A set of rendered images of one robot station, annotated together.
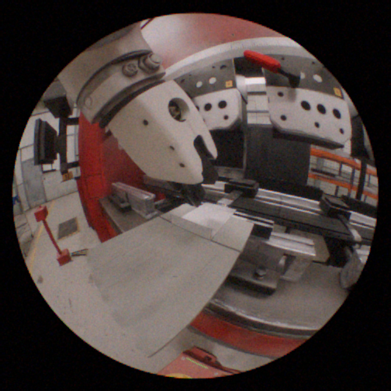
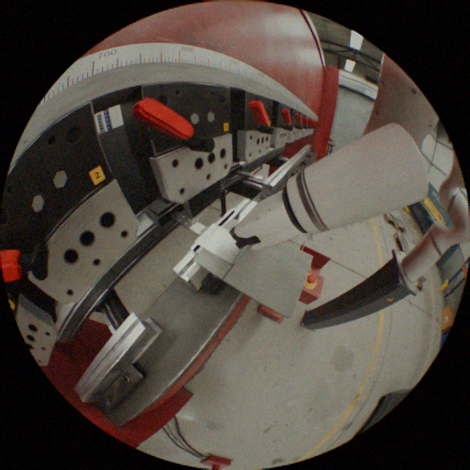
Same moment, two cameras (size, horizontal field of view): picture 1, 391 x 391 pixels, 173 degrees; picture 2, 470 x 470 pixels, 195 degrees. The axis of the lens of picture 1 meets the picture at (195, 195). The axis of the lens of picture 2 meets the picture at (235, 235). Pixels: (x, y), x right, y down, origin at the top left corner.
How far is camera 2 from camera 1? 0.33 m
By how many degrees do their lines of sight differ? 77
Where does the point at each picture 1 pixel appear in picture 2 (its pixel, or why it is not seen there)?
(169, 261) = (271, 259)
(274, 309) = not seen: hidden behind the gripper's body
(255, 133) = (116, 141)
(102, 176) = not seen: outside the picture
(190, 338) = (249, 314)
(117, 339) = (274, 373)
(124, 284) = (293, 273)
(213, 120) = (217, 172)
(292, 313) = not seen: hidden behind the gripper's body
